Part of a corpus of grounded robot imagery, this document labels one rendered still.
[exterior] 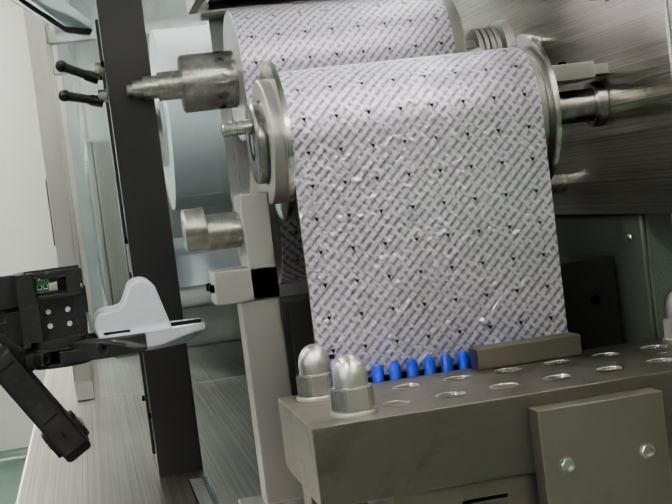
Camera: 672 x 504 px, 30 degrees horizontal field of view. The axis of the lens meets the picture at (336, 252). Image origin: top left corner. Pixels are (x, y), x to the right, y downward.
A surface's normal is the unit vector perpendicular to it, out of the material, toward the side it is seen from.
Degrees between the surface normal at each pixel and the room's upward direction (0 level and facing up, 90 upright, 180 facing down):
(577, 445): 90
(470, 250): 90
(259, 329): 90
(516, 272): 90
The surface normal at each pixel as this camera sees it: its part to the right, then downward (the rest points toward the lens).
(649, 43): -0.97, 0.13
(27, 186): 0.20, 0.03
